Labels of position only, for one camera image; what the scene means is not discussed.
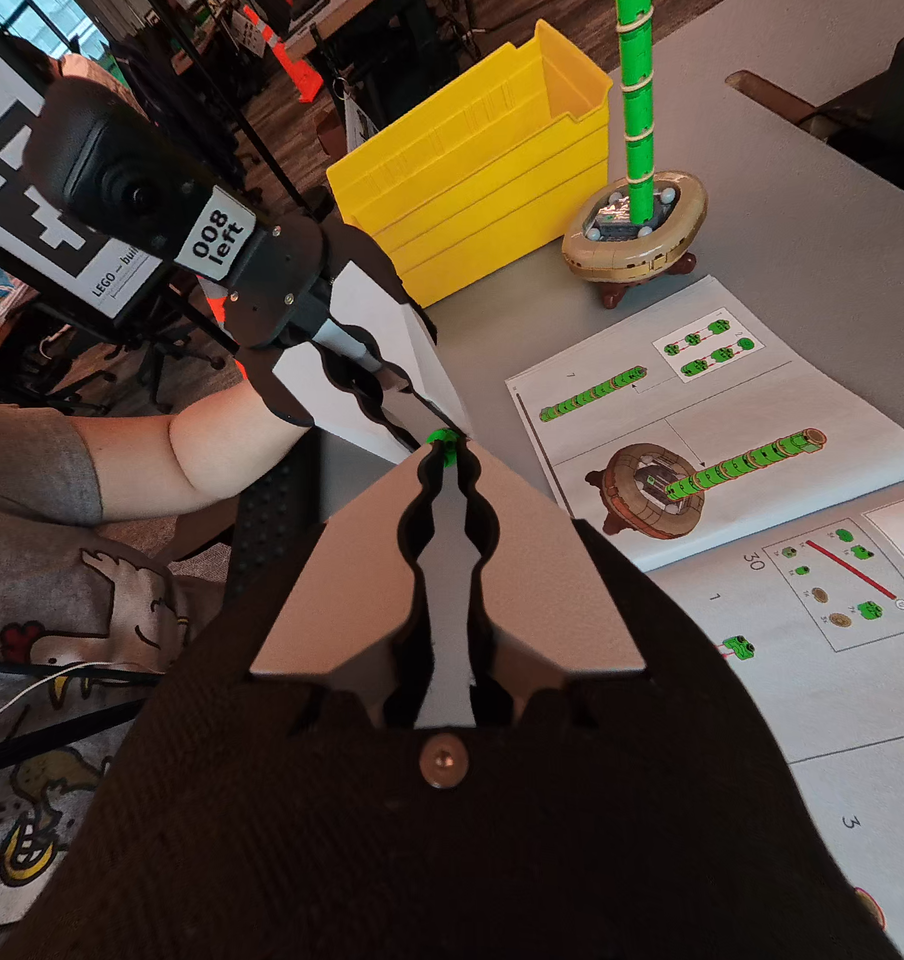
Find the sign on black stand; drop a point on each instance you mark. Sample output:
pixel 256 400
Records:
pixel 84 270

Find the black electronic box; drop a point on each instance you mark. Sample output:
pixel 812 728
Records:
pixel 887 112

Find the open instruction booklet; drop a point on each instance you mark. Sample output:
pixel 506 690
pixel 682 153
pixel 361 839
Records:
pixel 797 420

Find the person's left forearm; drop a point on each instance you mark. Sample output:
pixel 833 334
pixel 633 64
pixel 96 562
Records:
pixel 196 457

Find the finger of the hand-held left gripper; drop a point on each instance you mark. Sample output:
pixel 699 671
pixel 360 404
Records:
pixel 324 397
pixel 399 337

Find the green round toy brick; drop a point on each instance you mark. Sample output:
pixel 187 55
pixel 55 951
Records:
pixel 440 436
pixel 453 457

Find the person's grey printed shirt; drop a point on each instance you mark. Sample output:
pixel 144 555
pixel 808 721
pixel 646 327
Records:
pixel 31 487

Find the grey desk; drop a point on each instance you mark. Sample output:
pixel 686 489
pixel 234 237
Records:
pixel 797 225

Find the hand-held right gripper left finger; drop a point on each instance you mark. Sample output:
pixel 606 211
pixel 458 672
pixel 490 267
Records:
pixel 339 600

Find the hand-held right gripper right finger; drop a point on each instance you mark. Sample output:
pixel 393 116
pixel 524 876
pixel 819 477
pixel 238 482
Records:
pixel 564 600

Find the yellow plastic bin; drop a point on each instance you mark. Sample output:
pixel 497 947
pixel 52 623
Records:
pixel 459 195

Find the green bamboo brick model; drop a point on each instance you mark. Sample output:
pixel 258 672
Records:
pixel 638 112

